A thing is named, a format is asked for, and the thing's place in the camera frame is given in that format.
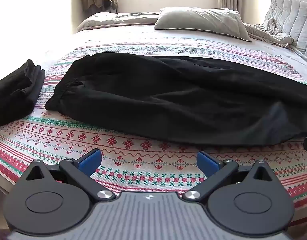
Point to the black pants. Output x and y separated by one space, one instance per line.
168 97

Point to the folded black clothes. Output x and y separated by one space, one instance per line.
16 92

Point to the grey duvet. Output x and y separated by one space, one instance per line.
113 18

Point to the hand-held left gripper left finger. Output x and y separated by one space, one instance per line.
89 162

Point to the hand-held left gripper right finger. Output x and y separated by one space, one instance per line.
206 163

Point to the patterned striped bedspread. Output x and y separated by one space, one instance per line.
143 160

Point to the quilted grey pillow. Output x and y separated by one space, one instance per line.
293 17

